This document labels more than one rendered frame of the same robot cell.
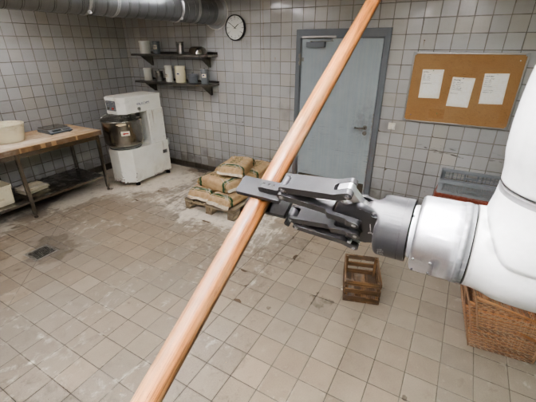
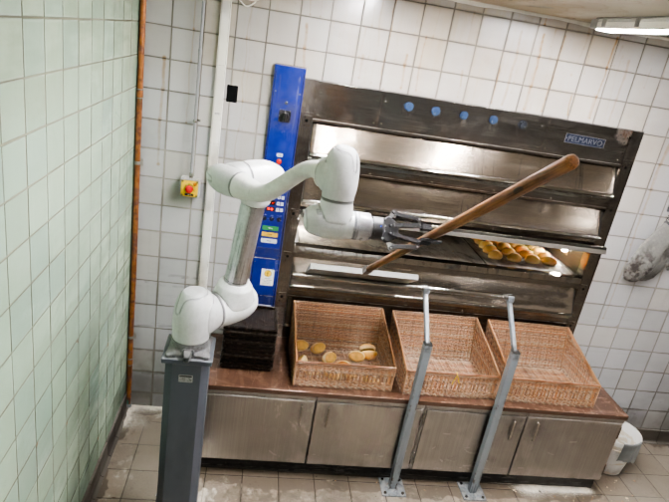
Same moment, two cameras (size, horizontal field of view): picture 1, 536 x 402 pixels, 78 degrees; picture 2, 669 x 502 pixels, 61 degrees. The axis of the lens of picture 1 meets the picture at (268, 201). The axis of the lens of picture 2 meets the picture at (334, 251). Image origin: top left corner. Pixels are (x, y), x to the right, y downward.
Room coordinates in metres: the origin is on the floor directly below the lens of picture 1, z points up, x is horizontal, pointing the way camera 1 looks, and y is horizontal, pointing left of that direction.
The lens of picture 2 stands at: (1.61, -1.33, 2.33)
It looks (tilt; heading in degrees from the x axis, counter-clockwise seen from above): 21 degrees down; 141
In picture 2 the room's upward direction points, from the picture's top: 10 degrees clockwise
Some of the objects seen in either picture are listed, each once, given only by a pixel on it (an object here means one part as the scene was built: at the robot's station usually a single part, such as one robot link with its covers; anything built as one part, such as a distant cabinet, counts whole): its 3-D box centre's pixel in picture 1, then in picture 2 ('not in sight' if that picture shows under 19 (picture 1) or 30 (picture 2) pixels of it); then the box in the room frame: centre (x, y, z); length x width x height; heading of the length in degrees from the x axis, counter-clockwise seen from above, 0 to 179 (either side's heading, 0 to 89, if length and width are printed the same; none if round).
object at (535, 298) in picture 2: not in sight; (437, 286); (-0.46, 1.19, 1.02); 1.79 x 0.11 x 0.19; 60
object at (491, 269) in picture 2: not in sight; (441, 263); (-0.48, 1.20, 1.16); 1.80 x 0.06 x 0.04; 60
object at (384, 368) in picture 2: not in sight; (340, 344); (-0.51, 0.55, 0.72); 0.56 x 0.49 x 0.28; 62
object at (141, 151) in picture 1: (134, 138); not in sight; (5.11, 2.10, 0.66); 0.92 x 0.59 x 1.32; 150
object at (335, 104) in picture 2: not in sight; (476, 125); (-0.48, 1.20, 1.99); 1.80 x 0.08 x 0.21; 60
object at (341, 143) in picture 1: (333, 122); not in sight; (4.33, -0.85, 1.08); 1.14 x 0.09 x 2.16; 60
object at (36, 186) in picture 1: (32, 187); not in sight; (4.07, 3.15, 0.27); 0.34 x 0.26 x 0.08; 156
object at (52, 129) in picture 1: (54, 129); not in sight; (4.55, 2.94, 0.94); 0.32 x 0.30 x 0.07; 60
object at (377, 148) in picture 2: not in sight; (468, 160); (-0.46, 1.19, 1.80); 1.79 x 0.11 x 0.19; 60
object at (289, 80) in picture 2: not in sight; (268, 210); (-1.78, 0.74, 1.07); 1.93 x 0.16 x 2.15; 150
